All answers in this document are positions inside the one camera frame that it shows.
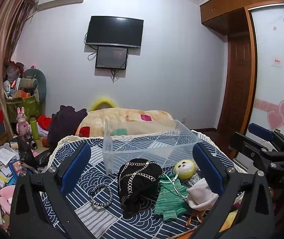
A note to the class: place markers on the white sliding wardrobe door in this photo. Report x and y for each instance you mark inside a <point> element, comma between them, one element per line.
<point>268,107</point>

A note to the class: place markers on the yellow curved headboard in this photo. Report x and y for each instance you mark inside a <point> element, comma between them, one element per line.
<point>103,103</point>

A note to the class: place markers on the pink rabbit toy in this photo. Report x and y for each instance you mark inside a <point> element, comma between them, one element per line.
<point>22,126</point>

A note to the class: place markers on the dark purple garment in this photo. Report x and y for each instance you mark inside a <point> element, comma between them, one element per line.
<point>64,123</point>

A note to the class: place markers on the beige fleece blanket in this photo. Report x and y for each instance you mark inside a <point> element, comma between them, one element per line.
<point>96,119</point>

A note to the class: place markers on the pink plush slipper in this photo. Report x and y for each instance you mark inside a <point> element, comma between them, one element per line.
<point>6,197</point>

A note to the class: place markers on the grey green neck pillow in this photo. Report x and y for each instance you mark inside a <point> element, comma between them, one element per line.
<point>40,80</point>

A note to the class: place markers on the white sock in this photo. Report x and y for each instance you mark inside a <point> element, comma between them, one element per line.
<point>200,197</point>

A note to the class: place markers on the yellow round plush toy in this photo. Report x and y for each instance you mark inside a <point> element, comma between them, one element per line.
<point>185,169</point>

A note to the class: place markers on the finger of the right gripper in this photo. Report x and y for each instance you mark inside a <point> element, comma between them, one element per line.
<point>256,151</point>
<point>263,133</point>

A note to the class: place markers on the small wall monitor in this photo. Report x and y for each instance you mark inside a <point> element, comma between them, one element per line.
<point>112,58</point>

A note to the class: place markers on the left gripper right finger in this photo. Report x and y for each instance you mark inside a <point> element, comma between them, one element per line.
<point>254,219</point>

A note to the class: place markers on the green storage box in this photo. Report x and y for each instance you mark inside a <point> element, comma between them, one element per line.
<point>32,108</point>

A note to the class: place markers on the wooden wardrobe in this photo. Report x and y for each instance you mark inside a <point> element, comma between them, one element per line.
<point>231,18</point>

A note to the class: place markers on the green bottle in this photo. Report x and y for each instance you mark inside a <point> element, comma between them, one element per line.
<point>34,128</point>

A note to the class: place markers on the clear plastic storage bin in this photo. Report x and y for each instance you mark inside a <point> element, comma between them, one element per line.
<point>164,141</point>

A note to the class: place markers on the large wall television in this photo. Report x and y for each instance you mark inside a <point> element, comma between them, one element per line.
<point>114,31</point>

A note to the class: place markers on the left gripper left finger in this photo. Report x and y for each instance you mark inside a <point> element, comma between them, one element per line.
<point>28,216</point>

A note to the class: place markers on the green knitted cloth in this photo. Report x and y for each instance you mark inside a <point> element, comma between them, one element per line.
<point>171,201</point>

